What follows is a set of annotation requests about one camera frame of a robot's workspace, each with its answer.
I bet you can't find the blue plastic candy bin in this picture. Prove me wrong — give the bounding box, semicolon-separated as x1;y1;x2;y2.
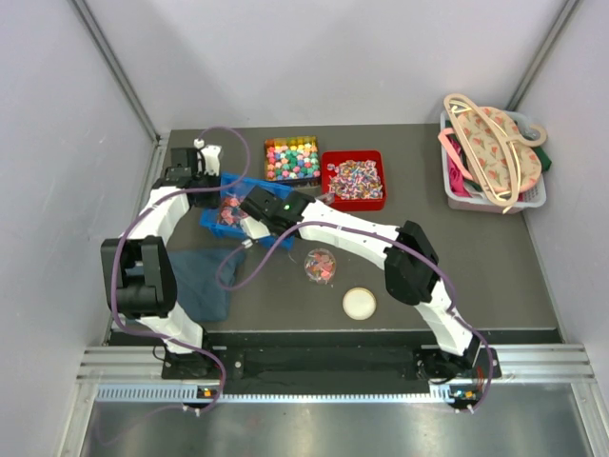
200;173;291;240

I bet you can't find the round cream jar lid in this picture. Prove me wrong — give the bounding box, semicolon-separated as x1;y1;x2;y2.
343;288;377;321

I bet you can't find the clear plastic scoop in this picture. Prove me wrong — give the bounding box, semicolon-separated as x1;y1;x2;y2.
315;191;335;206

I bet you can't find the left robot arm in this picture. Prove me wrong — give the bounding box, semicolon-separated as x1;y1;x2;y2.
100;140;223;379

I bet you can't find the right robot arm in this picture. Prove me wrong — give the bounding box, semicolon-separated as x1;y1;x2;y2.
241;187;497;381

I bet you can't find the clear glass jar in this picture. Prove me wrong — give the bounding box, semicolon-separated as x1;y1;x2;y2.
304;248;337;285

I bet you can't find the red tray of swirl lollipops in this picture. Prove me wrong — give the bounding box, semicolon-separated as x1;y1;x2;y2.
321;149;387;212

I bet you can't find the folded dark blue cloth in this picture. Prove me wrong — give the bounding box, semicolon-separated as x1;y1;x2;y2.
168;248;231;323

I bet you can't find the white basket of clothes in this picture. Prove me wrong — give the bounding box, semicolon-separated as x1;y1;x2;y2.
438;110;552;213

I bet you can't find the beige clothes hanger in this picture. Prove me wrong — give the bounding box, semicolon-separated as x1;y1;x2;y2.
439;93;547;214

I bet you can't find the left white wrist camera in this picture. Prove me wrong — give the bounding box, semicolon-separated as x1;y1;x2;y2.
193;138;223;176

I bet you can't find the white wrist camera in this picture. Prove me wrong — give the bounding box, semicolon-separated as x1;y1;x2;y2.
240;216;271;248
193;138;223;176

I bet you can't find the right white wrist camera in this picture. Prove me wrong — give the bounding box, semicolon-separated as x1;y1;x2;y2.
240;216;271;248

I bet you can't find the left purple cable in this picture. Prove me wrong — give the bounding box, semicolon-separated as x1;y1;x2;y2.
108;126;253;415

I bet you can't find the purple cable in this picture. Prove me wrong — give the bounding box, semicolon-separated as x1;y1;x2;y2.
108;126;253;415
216;223;496;413

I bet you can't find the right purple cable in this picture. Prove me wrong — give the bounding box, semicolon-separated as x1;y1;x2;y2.
216;223;496;413

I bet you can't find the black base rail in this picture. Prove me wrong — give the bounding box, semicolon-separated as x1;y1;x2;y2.
162;330;501;396

